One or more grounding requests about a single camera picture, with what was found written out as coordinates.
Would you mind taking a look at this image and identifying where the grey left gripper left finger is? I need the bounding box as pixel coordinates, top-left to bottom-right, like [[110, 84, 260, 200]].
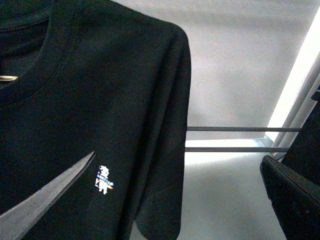
[[0, 151, 96, 240]]

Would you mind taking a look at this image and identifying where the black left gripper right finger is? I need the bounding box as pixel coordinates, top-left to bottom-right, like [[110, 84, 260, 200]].
[[260, 155, 320, 240]]

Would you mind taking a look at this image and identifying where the clothes hanger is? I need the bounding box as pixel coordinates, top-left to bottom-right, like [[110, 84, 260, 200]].
[[0, 75, 18, 82]]

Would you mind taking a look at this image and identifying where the black t-shirt with logo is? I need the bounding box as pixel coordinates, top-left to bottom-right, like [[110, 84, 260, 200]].
[[0, 0, 191, 240]]

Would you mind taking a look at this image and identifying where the lower grey rack rail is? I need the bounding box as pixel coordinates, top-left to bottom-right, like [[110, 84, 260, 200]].
[[185, 147, 289, 153]]

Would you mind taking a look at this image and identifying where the grey rack rail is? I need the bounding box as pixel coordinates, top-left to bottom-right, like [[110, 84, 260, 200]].
[[185, 147, 289, 153], [187, 126, 302, 133]]

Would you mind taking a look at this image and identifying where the upper grey rack rail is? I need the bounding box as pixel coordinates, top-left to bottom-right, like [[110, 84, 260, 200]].
[[187, 126, 302, 133]]

